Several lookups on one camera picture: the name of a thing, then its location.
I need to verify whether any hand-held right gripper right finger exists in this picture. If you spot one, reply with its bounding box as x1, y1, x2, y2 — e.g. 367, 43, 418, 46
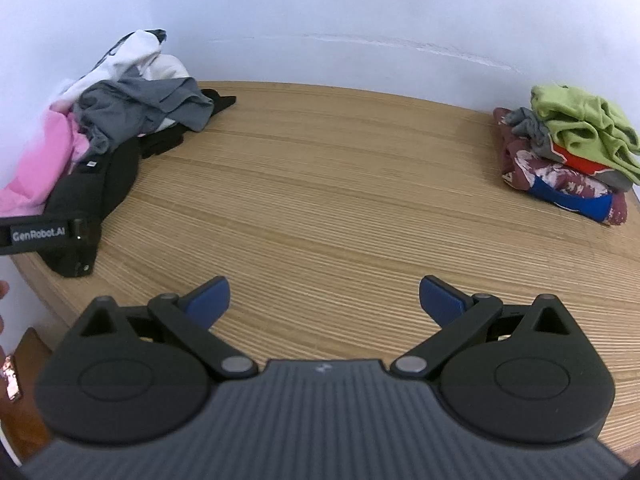
390, 275, 573, 380

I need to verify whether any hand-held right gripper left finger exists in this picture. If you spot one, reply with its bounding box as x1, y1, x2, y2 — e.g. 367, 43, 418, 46
75, 276, 259, 380

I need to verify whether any grey sweater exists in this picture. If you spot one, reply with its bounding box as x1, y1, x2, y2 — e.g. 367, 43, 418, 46
75, 77, 215, 156

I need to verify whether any black garment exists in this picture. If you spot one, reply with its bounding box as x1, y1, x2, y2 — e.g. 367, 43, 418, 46
44, 88, 237, 278

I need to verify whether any pink garment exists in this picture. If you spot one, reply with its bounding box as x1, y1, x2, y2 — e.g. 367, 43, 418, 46
0, 102, 92, 218

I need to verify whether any brown wooden furniture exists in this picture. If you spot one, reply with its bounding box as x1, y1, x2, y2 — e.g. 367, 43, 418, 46
0, 327, 57, 461

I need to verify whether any pink shiny object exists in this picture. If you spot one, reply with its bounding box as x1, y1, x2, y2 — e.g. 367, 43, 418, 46
1, 355, 24, 402

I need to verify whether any maroon patterned folded garment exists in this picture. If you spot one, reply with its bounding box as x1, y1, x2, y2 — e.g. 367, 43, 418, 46
492, 106, 629, 226

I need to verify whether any blue folded garment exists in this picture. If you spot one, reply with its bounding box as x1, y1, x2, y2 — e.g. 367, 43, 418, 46
530, 177, 616, 222

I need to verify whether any dark grey folded garment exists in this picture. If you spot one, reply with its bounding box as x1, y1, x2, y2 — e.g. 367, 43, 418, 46
505, 107, 557, 153

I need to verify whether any red folded garment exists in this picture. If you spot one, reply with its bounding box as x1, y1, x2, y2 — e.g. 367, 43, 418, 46
552, 142, 617, 177

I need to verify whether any green folded garment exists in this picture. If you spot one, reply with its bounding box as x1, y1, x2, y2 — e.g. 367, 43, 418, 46
530, 84, 640, 187

